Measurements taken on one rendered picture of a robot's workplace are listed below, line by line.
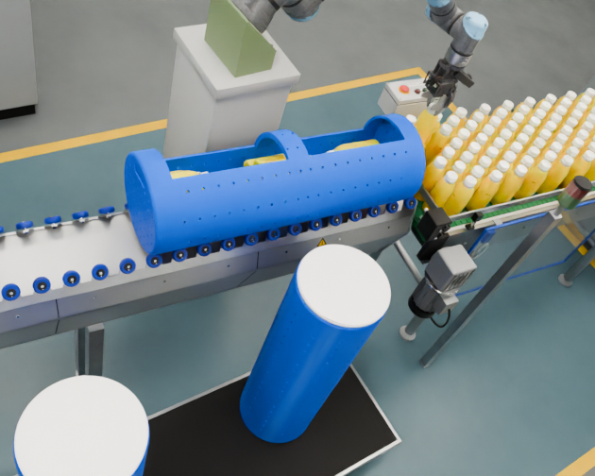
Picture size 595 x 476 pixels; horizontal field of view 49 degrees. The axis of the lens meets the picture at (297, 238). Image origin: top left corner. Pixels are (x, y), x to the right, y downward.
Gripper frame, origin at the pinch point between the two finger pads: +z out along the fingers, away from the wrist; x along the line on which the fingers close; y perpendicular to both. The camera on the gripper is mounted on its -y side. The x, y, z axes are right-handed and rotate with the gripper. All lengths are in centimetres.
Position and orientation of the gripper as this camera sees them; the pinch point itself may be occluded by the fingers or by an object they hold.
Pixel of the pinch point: (433, 108)
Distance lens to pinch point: 227.3
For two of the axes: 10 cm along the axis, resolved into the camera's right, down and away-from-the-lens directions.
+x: 4.2, 7.8, -4.7
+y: -8.7, 2.0, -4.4
